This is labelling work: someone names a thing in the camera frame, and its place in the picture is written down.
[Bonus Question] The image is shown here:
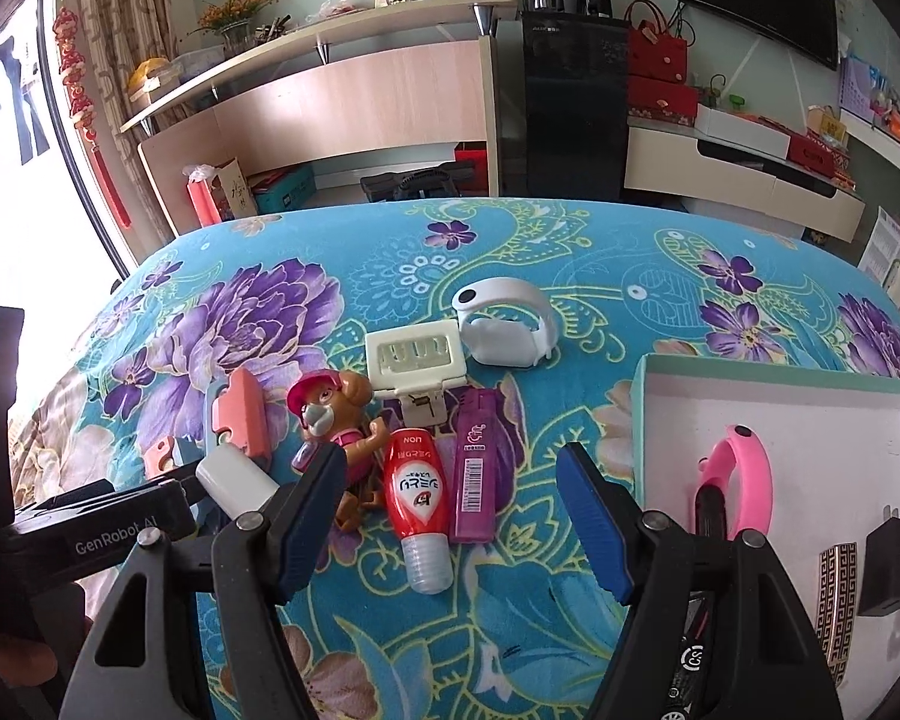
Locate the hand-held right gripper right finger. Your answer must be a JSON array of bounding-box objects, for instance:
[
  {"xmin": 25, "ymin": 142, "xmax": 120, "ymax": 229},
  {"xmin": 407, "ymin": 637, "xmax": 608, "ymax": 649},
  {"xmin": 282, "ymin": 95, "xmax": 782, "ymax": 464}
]
[{"xmin": 556, "ymin": 442, "xmax": 845, "ymax": 720}]

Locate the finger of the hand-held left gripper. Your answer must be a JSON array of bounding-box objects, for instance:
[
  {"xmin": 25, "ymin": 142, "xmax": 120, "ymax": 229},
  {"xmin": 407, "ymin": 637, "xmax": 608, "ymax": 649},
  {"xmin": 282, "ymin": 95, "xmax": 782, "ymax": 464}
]
[{"xmin": 11, "ymin": 460, "xmax": 215, "ymax": 522}]

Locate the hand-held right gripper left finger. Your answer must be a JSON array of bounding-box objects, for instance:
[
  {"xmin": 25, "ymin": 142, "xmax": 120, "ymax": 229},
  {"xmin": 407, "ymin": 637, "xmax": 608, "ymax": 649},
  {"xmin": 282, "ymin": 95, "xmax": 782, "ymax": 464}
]
[{"xmin": 58, "ymin": 446, "xmax": 348, "ymax": 720}]

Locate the coral and blue block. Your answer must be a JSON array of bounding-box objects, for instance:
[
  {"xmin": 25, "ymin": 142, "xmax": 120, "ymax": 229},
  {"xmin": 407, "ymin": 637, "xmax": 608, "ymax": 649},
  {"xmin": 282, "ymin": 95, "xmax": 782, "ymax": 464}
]
[
  {"xmin": 205, "ymin": 367, "xmax": 275, "ymax": 464},
  {"xmin": 141, "ymin": 435, "xmax": 200, "ymax": 479}
]

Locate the white charger plug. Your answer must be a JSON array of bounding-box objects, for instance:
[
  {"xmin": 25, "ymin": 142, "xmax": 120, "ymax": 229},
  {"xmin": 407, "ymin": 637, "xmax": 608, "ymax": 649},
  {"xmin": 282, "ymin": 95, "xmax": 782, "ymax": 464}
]
[{"xmin": 195, "ymin": 442, "xmax": 280, "ymax": 522}]

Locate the red squeeze bottle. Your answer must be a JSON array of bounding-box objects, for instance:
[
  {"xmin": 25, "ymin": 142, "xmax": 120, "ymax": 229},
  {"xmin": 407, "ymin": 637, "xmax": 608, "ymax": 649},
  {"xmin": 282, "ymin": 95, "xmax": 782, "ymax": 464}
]
[{"xmin": 384, "ymin": 426, "xmax": 455, "ymax": 596}]

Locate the toy dog figure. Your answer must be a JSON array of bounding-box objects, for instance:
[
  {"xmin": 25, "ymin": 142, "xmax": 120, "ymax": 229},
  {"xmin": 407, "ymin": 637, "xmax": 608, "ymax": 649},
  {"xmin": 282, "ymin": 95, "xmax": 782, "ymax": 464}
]
[{"xmin": 286, "ymin": 371, "xmax": 391, "ymax": 533}]

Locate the purple lighter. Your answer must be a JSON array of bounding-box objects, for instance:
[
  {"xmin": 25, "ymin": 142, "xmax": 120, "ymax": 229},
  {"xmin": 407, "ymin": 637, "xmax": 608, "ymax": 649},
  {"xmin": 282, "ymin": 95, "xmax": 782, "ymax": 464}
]
[{"xmin": 448, "ymin": 388, "xmax": 503, "ymax": 545}]

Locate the pink wristband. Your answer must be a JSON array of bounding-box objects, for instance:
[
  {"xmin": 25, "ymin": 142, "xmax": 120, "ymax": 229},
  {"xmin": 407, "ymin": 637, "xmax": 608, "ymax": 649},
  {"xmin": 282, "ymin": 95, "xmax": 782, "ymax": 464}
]
[{"xmin": 691, "ymin": 424, "xmax": 775, "ymax": 542}]

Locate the shallow green-rimmed white box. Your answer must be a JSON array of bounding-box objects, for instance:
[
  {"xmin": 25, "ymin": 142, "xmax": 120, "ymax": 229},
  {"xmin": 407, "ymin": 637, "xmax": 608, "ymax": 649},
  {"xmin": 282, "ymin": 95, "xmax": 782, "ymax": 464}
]
[{"xmin": 634, "ymin": 352, "xmax": 900, "ymax": 720}]

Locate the black gold patterned lighter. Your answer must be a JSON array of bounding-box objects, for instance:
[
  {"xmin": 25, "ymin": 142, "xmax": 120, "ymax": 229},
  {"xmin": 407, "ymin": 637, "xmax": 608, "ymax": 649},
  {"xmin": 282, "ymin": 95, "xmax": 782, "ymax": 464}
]
[{"xmin": 816, "ymin": 540, "xmax": 860, "ymax": 687}]

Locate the black charger cube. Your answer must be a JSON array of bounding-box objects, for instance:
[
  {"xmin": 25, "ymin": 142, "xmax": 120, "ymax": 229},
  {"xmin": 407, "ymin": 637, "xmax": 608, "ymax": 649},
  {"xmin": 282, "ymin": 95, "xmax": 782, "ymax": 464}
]
[{"xmin": 855, "ymin": 510, "xmax": 900, "ymax": 617}]

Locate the person's left hand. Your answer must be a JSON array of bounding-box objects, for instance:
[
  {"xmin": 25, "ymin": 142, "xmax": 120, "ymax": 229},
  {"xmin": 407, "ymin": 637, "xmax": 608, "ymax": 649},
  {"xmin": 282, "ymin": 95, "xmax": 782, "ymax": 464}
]
[{"xmin": 0, "ymin": 589, "xmax": 87, "ymax": 698}]

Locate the cream plastic clip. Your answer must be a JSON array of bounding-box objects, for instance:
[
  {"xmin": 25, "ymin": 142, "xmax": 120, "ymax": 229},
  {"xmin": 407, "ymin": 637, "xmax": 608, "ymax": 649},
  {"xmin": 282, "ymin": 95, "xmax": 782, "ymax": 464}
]
[{"xmin": 365, "ymin": 319, "xmax": 468, "ymax": 425}]

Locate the white wristband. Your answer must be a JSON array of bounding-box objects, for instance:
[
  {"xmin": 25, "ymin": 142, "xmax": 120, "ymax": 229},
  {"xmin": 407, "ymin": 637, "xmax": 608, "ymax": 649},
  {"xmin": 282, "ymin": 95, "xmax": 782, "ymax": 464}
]
[{"xmin": 451, "ymin": 279, "xmax": 560, "ymax": 370}]

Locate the floral teal blanket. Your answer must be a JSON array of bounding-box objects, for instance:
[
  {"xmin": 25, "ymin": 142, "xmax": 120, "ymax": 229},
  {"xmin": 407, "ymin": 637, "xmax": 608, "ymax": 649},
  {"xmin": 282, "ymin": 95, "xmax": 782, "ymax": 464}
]
[{"xmin": 7, "ymin": 196, "xmax": 900, "ymax": 720}]

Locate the red paper bag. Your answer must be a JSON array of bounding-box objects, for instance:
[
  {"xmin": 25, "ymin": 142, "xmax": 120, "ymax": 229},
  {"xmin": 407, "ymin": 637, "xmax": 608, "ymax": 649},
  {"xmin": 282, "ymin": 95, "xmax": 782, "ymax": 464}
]
[{"xmin": 184, "ymin": 163, "xmax": 222, "ymax": 227}]

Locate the beige paper bag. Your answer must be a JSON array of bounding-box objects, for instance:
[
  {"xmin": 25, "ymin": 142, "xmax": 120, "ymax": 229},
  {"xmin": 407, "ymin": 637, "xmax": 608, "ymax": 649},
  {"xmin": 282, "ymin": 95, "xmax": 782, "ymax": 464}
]
[{"xmin": 210, "ymin": 157, "xmax": 260, "ymax": 222}]

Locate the teal storage box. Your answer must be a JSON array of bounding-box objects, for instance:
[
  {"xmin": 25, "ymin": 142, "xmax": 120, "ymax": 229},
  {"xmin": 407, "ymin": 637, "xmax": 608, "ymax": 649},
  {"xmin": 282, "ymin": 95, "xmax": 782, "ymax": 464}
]
[{"xmin": 251, "ymin": 165, "xmax": 317, "ymax": 213}]

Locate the black stepper machine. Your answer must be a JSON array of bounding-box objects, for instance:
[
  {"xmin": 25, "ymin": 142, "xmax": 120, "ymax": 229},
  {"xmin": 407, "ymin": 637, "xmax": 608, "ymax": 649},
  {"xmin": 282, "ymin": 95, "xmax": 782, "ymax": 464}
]
[{"xmin": 360, "ymin": 163, "xmax": 488, "ymax": 203}]

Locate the white television cabinet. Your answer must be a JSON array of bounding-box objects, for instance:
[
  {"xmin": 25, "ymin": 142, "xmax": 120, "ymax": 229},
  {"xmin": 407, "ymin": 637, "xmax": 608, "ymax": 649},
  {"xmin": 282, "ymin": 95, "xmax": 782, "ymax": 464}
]
[{"xmin": 624, "ymin": 124, "xmax": 867, "ymax": 241}]

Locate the small red box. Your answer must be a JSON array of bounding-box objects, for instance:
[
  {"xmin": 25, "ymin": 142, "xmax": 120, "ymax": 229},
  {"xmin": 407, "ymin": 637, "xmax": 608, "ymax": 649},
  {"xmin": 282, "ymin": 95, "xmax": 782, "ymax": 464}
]
[{"xmin": 454, "ymin": 141, "xmax": 490, "ymax": 194}]

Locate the white standing calendar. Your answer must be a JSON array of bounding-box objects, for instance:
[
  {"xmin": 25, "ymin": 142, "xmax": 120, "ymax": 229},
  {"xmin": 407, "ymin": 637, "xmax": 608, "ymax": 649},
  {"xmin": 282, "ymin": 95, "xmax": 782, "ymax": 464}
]
[{"xmin": 859, "ymin": 206, "xmax": 900, "ymax": 286}]

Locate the red hanging ornament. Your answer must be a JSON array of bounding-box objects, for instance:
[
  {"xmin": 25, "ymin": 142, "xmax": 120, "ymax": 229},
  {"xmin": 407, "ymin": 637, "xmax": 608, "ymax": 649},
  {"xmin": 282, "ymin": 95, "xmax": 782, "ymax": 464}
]
[{"xmin": 52, "ymin": 6, "xmax": 132, "ymax": 230}]

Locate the long wooden shelf unit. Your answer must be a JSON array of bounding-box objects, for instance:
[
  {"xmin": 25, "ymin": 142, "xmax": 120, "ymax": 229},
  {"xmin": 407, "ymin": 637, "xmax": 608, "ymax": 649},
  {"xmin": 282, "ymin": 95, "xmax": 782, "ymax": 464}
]
[{"xmin": 118, "ymin": 0, "xmax": 522, "ymax": 237}]

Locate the white flat box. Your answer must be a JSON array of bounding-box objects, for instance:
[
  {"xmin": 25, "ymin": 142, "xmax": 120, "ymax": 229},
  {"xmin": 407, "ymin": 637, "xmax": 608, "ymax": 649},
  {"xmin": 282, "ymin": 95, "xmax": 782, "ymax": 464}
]
[{"xmin": 694, "ymin": 103, "xmax": 792, "ymax": 155}]

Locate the black water dispenser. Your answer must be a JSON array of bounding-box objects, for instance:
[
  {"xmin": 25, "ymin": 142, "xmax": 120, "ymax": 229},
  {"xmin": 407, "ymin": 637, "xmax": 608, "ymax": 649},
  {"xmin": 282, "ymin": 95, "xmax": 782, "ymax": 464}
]
[{"xmin": 517, "ymin": 0, "xmax": 631, "ymax": 202}]

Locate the red gift box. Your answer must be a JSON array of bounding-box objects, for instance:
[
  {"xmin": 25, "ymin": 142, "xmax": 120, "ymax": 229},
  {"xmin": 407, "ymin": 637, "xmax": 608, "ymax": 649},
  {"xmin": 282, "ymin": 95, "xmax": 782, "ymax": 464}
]
[{"xmin": 628, "ymin": 75, "xmax": 700, "ymax": 127}]

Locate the red flat box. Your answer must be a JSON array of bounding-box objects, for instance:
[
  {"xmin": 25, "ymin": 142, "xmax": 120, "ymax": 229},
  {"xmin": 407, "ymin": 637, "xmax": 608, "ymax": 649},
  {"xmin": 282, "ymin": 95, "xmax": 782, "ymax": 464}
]
[{"xmin": 786, "ymin": 131, "xmax": 852, "ymax": 173}]

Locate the red gift bag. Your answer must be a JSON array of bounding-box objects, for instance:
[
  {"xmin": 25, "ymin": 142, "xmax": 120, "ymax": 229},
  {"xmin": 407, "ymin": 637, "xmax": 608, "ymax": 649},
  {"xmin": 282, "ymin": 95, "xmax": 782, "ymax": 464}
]
[{"xmin": 624, "ymin": 0, "xmax": 689, "ymax": 83}]

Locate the beige patterned curtain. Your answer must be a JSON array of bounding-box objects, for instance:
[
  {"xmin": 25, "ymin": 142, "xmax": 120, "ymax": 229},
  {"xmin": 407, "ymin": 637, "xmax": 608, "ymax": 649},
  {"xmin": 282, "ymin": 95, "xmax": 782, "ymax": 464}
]
[{"xmin": 75, "ymin": 0, "xmax": 196, "ymax": 241}]

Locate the white desk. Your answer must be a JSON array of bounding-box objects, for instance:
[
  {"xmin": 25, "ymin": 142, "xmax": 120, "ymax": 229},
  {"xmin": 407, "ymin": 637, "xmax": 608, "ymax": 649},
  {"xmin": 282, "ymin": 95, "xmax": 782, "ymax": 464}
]
[{"xmin": 840, "ymin": 105, "xmax": 900, "ymax": 308}]

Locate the vase of yellow flowers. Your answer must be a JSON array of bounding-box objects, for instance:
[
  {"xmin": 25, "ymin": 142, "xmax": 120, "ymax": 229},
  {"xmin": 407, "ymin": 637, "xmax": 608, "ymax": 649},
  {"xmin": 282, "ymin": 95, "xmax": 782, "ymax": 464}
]
[{"xmin": 191, "ymin": 0, "xmax": 282, "ymax": 57}]

